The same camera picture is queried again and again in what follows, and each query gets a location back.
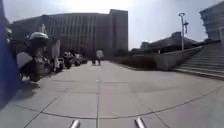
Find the grey paved plaza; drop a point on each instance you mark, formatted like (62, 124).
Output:
(113, 90)

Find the large grey ribbed building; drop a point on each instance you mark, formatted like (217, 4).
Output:
(83, 30)

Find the low distant building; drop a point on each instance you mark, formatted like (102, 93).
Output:
(170, 41)

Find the robot's own part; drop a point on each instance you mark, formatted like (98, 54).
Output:
(75, 124)
(140, 123)

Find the row of parked scooters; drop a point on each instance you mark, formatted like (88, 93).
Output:
(38, 63)

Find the lamp pole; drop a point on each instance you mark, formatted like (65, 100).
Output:
(182, 33)

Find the wide stone stairs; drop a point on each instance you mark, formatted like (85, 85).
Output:
(206, 63)

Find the blue panel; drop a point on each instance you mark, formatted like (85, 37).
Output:
(6, 66)

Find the dark glass building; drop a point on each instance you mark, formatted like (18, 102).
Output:
(213, 21)

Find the low concrete wall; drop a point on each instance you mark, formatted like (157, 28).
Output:
(170, 60)

